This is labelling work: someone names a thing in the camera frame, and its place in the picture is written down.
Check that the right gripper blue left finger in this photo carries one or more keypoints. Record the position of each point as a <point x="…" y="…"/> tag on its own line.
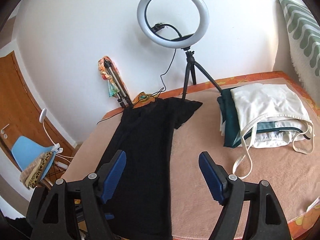
<point x="110" y="175"/>

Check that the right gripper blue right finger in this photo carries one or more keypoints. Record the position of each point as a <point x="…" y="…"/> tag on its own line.
<point x="214" y="177"/>

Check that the black t-shirt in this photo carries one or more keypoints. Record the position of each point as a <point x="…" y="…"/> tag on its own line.
<point x="141" y="201"/>

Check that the dark green folded garment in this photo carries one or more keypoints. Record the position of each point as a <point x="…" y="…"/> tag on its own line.
<point x="269" y="134"/>

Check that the silver folded tripod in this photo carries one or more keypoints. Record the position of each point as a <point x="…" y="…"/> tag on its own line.
<point x="115" y="76"/>

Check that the leopard print cloth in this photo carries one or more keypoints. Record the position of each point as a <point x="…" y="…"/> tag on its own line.
<point x="32" y="174"/>

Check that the small colourful cloth pouch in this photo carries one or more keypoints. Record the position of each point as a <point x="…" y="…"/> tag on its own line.
<point x="142" y="97"/>

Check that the colourful scarf on tripod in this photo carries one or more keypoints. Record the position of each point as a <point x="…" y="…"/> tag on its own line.
<point x="113" y="89"/>

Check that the light blue chair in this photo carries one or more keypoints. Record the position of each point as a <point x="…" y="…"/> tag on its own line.
<point x="25" y="151"/>

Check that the orange floral bed sheet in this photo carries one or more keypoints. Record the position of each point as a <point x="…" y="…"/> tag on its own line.
<point x="301" y="226"/>

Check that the wooden door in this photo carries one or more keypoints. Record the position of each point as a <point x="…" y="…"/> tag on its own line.
<point x="20" y="112"/>

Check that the black mini tripod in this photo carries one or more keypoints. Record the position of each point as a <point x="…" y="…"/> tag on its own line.
<point x="190" y="70"/>

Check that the green white patterned pillow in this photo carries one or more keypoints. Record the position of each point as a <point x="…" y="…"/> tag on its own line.
<point x="303" y="33"/>

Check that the white folded garment with straps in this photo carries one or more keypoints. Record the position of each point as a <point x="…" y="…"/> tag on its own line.
<point x="259" y="102"/>

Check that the white ring light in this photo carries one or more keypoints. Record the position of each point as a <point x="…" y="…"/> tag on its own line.
<point x="188" y="16"/>

